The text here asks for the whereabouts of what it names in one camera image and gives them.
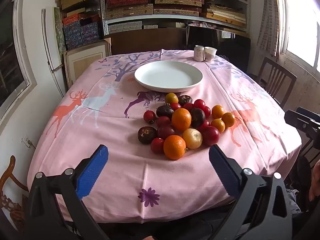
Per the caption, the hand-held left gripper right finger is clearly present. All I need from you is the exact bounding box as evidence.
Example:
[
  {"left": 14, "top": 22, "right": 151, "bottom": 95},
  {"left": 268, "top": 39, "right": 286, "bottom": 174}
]
[{"left": 209, "top": 144, "right": 293, "bottom": 240}]

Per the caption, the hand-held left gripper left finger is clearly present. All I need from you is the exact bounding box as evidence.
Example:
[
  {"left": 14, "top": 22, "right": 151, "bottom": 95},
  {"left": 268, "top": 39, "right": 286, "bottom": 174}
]
[{"left": 24, "top": 144, "right": 110, "bottom": 240}]

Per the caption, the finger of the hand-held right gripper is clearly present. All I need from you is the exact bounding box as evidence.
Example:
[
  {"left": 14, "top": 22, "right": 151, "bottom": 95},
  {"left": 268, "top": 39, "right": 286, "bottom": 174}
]
[
  {"left": 296, "top": 107, "right": 320, "bottom": 123},
  {"left": 284, "top": 110, "right": 320, "bottom": 141}
]

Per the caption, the dark red plum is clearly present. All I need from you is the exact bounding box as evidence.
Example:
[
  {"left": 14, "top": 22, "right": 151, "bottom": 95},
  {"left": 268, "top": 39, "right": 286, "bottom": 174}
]
[
  {"left": 157, "top": 124, "right": 177, "bottom": 140},
  {"left": 202, "top": 126, "right": 220, "bottom": 147}
]

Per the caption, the pale yellow round fruit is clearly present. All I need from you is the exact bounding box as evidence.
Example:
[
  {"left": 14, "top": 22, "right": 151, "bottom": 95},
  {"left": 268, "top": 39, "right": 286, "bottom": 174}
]
[{"left": 182, "top": 128, "right": 203, "bottom": 150}]

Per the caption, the small smooth orange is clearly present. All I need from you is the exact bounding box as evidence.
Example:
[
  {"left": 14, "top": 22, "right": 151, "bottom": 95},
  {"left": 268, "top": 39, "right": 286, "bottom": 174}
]
[
  {"left": 210, "top": 119, "right": 226, "bottom": 133},
  {"left": 221, "top": 112, "right": 236, "bottom": 128},
  {"left": 212, "top": 105, "right": 225, "bottom": 120}
]

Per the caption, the large orange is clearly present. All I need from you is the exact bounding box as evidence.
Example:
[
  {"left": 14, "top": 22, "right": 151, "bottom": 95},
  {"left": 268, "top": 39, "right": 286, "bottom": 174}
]
[
  {"left": 163, "top": 135, "right": 187, "bottom": 161},
  {"left": 172, "top": 108, "right": 192, "bottom": 132}
]

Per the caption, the dark brown water chestnut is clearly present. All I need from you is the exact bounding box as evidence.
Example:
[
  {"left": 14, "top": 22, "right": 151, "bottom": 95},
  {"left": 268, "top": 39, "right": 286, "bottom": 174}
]
[
  {"left": 137, "top": 126, "right": 158, "bottom": 145},
  {"left": 156, "top": 105, "right": 175, "bottom": 119},
  {"left": 178, "top": 95, "right": 193, "bottom": 106},
  {"left": 190, "top": 108, "right": 206, "bottom": 128}
]

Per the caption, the glossy red tomato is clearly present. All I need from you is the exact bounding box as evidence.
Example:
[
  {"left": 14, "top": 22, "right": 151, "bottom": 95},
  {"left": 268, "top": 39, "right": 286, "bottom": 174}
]
[{"left": 151, "top": 138, "right": 165, "bottom": 154}]

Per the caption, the pile of cherry tomatoes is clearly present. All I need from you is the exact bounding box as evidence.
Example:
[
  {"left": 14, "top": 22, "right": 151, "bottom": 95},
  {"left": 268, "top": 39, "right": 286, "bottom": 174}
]
[{"left": 143, "top": 99, "right": 211, "bottom": 132}]

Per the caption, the yellow-orange round fruit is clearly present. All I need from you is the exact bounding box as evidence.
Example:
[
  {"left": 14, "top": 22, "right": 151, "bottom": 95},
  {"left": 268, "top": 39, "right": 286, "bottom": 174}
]
[{"left": 165, "top": 93, "right": 179, "bottom": 105}]

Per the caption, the white plate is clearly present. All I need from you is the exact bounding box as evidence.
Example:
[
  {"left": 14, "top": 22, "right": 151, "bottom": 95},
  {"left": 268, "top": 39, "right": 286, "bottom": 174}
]
[{"left": 134, "top": 60, "right": 203, "bottom": 93}]

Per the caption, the person's right hand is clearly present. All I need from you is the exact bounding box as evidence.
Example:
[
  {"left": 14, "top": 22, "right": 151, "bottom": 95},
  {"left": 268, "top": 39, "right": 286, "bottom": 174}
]
[{"left": 309, "top": 162, "right": 320, "bottom": 202}]

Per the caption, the pink deer print tablecloth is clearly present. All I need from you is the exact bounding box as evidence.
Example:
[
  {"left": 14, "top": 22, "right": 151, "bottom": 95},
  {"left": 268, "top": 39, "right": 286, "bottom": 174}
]
[{"left": 27, "top": 49, "right": 302, "bottom": 224}]

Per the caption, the brown slatted wooden chair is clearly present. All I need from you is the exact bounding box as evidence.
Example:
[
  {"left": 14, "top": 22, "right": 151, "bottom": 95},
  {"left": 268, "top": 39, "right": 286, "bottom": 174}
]
[{"left": 257, "top": 56, "right": 297, "bottom": 108}]

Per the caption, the person's dark clothing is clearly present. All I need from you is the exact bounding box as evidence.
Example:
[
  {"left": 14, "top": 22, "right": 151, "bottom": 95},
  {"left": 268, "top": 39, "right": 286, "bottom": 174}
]
[{"left": 64, "top": 189, "right": 320, "bottom": 240}]

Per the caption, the carved wooden chair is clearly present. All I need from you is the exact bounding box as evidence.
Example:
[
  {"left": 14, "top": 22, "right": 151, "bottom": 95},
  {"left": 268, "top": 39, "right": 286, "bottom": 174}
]
[{"left": 0, "top": 155, "right": 30, "bottom": 232}]

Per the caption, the bright window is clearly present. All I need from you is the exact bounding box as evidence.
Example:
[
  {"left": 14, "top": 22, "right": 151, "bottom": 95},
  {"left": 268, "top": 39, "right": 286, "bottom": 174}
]
[{"left": 277, "top": 0, "right": 320, "bottom": 76}]

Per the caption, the black screen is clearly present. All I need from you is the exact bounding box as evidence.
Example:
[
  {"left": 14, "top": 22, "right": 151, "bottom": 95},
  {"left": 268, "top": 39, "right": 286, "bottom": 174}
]
[{"left": 186, "top": 25, "right": 252, "bottom": 74}]

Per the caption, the checkered curtain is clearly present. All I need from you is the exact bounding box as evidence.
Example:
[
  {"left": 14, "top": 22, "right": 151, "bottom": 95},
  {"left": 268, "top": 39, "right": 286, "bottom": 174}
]
[{"left": 257, "top": 0, "right": 286, "bottom": 56}]

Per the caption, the white framed beige panel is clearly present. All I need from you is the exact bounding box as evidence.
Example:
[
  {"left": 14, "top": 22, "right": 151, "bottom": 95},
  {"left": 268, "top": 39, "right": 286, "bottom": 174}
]
[{"left": 63, "top": 38, "right": 112, "bottom": 88}]

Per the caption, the white paper cup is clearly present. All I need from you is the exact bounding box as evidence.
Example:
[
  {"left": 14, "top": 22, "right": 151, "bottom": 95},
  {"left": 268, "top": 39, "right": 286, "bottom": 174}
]
[{"left": 204, "top": 46, "right": 217, "bottom": 63}]

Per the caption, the pink drink can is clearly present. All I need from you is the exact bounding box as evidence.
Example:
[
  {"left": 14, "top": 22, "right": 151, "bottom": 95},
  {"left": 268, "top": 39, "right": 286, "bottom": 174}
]
[{"left": 193, "top": 45, "right": 206, "bottom": 62}]

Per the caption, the white leaning board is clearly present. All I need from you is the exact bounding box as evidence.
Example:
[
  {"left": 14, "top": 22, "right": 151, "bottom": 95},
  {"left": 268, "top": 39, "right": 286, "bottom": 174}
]
[{"left": 42, "top": 7, "right": 66, "bottom": 98}]

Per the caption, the white framed window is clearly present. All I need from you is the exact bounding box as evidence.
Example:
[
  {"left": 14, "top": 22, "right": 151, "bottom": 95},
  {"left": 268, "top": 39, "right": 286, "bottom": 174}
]
[{"left": 0, "top": 0, "right": 38, "bottom": 128}]

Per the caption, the blue patterned box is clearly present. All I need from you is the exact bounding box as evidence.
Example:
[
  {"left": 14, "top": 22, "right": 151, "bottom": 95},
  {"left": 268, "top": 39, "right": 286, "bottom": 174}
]
[
  {"left": 80, "top": 21, "right": 101, "bottom": 45},
  {"left": 62, "top": 21, "right": 83, "bottom": 51}
]

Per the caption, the brown wooden board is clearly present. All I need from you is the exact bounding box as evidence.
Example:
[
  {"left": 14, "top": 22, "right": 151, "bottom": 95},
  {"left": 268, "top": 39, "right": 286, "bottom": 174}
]
[{"left": 110, "top": 27, "right": 188, "bottom": 56}]

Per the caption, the green marbled panel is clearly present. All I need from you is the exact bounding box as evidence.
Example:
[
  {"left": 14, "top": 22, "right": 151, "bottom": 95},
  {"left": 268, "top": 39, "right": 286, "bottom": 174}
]
[{"left": 54, "top": 7, "right": 67, "bottom": 56}]

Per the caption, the orange patterned box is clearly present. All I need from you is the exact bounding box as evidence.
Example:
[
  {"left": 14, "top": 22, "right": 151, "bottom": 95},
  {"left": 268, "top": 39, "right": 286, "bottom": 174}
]
[{"left": 62, "top": 14, "right": 81, "bottom": 26}]

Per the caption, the metal shelf rack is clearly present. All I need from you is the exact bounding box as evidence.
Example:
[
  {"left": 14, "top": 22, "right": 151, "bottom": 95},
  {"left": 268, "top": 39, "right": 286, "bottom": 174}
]
[{"left": 99, "top": 0, "right": 251, "bottom": 37}]

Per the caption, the white wall socket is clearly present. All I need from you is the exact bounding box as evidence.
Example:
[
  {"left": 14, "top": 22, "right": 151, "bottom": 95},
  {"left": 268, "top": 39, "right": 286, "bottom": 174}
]
[{"left": 22, "top": 135, "right": 36, "bottom": 150}]

